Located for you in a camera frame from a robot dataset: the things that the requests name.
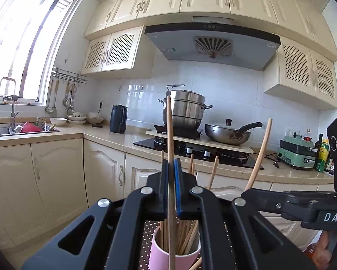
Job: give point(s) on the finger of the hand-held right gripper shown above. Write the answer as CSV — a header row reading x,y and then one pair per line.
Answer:
x,y
269,205
269,194

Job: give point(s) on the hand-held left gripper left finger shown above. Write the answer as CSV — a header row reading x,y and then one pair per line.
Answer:
x,y
157,197

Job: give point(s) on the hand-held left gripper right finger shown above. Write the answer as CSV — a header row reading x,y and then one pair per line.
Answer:
x,y
177,191

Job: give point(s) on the group of wooden chopsticks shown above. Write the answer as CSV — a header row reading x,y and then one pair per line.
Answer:
x,y
214,171

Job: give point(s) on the single light wood chopstick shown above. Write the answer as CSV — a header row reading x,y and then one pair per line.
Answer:
x,y
170,135
262,149
197,263

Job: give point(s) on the pink cup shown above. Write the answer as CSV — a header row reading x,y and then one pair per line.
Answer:
x,y
160,256

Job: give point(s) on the black glass gas stove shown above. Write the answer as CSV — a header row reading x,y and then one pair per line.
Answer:
x,y
241,161

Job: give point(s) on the dark sauce bottle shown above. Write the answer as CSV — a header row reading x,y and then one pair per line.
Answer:
x,y
330,164

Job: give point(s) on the green electric cooker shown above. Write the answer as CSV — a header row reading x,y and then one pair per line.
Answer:
x,y
295,154

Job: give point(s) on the light wooden board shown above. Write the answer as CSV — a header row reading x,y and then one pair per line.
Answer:
x,y
247,149

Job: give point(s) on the green bottle with yellow label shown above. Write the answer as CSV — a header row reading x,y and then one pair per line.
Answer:
x,y
322,157

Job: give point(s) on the dark green glass bottle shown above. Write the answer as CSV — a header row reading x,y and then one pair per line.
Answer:
x,y
319,143

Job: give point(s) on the clear bottle with red label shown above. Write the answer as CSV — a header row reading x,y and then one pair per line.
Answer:
x,y
307,137

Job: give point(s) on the stainless steel steamer pot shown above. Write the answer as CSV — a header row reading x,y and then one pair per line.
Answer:
x,y
185,112

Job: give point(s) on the black electric kettle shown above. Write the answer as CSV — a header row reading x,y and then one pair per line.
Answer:
x,y
118,121

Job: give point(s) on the black round coaster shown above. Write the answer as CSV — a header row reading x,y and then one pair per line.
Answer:
x,y
97,125

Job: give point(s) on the stack of white bowls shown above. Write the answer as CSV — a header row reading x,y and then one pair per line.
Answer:
x,y
95,119

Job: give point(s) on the cream base cabinets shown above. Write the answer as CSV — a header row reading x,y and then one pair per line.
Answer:
x,y
55,180

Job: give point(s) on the stack of patterned dishes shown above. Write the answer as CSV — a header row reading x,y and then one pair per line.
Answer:
x,y
77,119

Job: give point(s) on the white bowl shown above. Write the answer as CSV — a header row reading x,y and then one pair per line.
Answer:
x,y
58,121

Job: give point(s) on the hanging small kitchen tools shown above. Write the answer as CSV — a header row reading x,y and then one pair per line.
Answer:
x,y
70,98

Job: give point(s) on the wide cream lattice door cabinet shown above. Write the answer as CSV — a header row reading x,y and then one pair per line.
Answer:
x,y
296,64

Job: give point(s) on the red bowl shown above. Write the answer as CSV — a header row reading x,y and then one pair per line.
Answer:
x,y
30,128

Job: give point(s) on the grey range hood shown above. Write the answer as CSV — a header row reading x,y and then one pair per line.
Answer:
x,y
179,45

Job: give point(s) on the narrow cream lattice door cabinet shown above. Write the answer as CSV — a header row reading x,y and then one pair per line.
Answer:
x,y
120,49

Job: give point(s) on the metal sink faucet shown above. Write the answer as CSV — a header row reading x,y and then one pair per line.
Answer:
x,y
13,112

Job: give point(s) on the barred kitchen window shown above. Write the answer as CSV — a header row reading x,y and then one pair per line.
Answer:
x,y
19,45

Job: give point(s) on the white double wall outlet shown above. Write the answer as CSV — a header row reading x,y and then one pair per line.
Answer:
x,y
292,131

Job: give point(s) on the wall outlet with black plug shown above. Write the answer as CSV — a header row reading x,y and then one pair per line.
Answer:
x,y
102,103

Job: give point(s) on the metal wall utensil rack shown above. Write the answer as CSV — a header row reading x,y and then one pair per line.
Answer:
x,y
68,74

